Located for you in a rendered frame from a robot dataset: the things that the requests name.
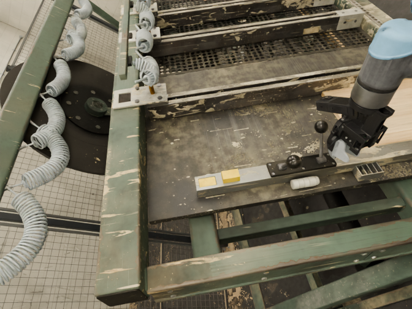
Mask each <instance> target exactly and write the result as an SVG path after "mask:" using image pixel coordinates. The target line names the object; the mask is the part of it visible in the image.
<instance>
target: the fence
mask: <svg viewBox="0 0 412 309"><path fill-rule="evenodd" d="M346 154H347V155H348V157H349V162H344V161H342V160H341V159H338V158H335V162H336V163H337V166H336V167H330V168H325V169H319V170H312V171H308V172H301V173H297V174H290V175H283V176H279V177H273V178H272V177H271V176H270V174H269V171H268V168H267V166H266V165H264V166H257V167H250V168H246V169H239V170H238V172H239V174H240V181H234V182H230V183H223V180H222V176H221V173H217V174H210V175H203V176H199V177H195V182H196V189H197V196H198V197H205V196H212V195H216V194H222V193H229V192H234V191H240V190H244V189H251V188H258V187H261V186H268V185H275V184H279V183H286V182H290V181H291V180H294V179H298V178H305V177H312V176H317V177H321V176H325V175H332V174H338V173H342V172H349V171H352V170H353V168H354V166H357V165H361V164H368V163H372V162H378V164H379V166H384V165H388V164H395V163H399V162H405V161H412V140H408V141H404V142H397V143H390V144H386V145H379V146H375V147H370V148H369V147H368V148H362V149H361V150H360V155H359V156H358V157H355V156H353V155H351V154H349V153H347V152H346ZM209 177H215V180H216V185H212V186H206V187H201V188H200V187H199V179H202V178H209Z"/></svg>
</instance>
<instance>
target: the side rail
mask: <svg viewBox="0 0 412 309"><path fill-rule="evenodd" d="M408 254H412V218H406V219H400V220H396V221H390V222H386V223H379V224H373V225H369V226H363V227H357V228H353V229H347V230H343V231H336V232H330V233H326V234H320V235H314V236H310V237H304V238H297V239H294V240H287V241H283V242H277V243H271V244H267V245H261V246H254V247H251V248H244V249H241V250H234V251H228V252H224V253H218V254H211V255H208V256H201V257H195V258H191V259H185V260H181V261H175V262H168V263H165V264H158V265H152V266H148V267H146V268H147V272H148V273H147V277H148V290H147V294H151V295H152V296H153V298H154V301H155V302H156V303H160V302H165V301H169V300H175V299H181V298H185V297H191V296H197V295H201V294H207V293H211V292H216V291H223V290H227V289H232V288H239V287H242V286H248V285H252V284H258V283H264V282H268V281H274V280H280V279H283V278H290V277H296V276H299V275H306V274H309V273H315V272H321V271H325V270H331V269H337V268H341V267H347V266H351V265H357V264H363V263H366V262H372V261H379V260H382V259H388V258H394V257H398V256H404V255H408Z"/></svg>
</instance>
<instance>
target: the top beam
mask: <svg viewBox="0 0 412 309"><path fill-rule="evenodd" d="M122 7H124V0H121V8H122ZM139 20H140V19H139V14H137V15H130V19H129V31H135V30H136V29H137V28H136V26H135V24H138V23H139ZM122 29H123V17H122V16H121V11H120V24H119V31H118V44H117V51H116V64H115V76H114V83H113V96H112V109H111V116H110V129H109V141H108V149H107V161H106V168H105V181H104V193H103V201H102V213H101V226H100V233H99V246H98V253H97V266H96V279H95V285H94V296H95V297H96V298H97V300H100V301H101V302H103V303H104V304H106V305H108V306H110V307H114V306H117V305H123V304H127V303H133V302H139V301H143V300H147V299H148V298H149V297H150V294H147V292H146V290H145V268H146V266H149V247H148V201H147V154H146V130H145V105H139V106H134V107H128V108H123V109H115V110H114V109H113V97H114V91H116V90H123V89H128V88H135V87H137V86H138V87H141V86H145V84H144V83H143V82H138V83H135V80H139V79H140V69H139V70H138V69H135V66H134V65H133V64H132V66H129V67H128V77H127V80H120V77H119V69H120V53H121V44H119V35H120V32H122ZM135 48H137V46H136V42H131V43H129V48H128V56H132V60H133V61H135V59H136V58H137V59H138V58H140V56H139V55H138V54H137V53H136V52H135Z"/></svg>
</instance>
